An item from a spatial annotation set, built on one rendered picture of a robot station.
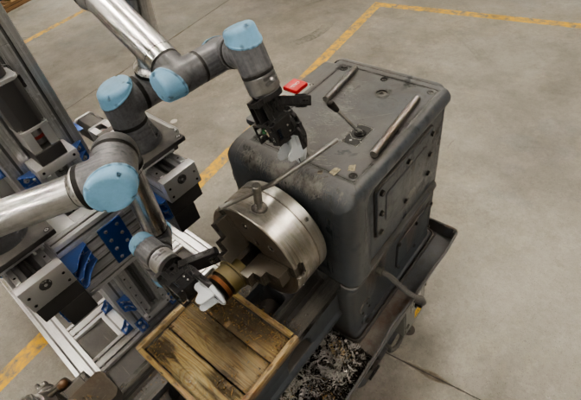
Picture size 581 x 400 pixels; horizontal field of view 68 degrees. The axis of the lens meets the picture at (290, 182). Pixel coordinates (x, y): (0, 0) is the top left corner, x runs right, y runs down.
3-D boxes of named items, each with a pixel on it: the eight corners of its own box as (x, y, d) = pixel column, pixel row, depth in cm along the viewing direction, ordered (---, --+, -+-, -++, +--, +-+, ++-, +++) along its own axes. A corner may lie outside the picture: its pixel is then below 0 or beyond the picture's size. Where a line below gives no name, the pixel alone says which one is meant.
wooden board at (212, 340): (213, 280, 139) (210, 273, 137) (300, 342, 121) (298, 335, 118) (140, 353, 125) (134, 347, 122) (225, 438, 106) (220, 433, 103)
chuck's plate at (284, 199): (249, 227, 143) (236, 161, 119) (326, 279, 129) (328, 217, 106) (242, 234, 141) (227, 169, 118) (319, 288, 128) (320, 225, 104)
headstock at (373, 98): (337, 135, 184) (331, 51, 156) (444, 175, 159) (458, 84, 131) (243, 225, 154) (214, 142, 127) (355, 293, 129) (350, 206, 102)
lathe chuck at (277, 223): (242, 234, 141) (226, 169, 118) (319, 288, 128) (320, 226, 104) (222, 253, 137) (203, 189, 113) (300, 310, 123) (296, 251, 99)
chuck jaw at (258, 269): (266, 243, 116) (299, 259, 109) (271, 255, 119) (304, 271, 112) (239, 271, 111) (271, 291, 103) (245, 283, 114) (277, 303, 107)
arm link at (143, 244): (154, 241, 132) (143, 224, 126) (175, 258, 126) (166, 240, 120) (133, 259, 128) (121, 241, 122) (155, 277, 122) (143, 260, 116)
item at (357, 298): (347, 254, 244) (337, 135, 184) (424, 297, 219) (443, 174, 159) (278, 337, 214) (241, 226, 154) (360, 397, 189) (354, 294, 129)
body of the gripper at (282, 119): (261, 146, 103) (239, 102, 97) (284, 127, 108) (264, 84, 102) (283, 149, 98) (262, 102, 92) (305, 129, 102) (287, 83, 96)
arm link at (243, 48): (239, 19, 95) (261, 15, 88) (258, 65, 100) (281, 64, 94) (211, 34, 91) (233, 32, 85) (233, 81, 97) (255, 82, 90)
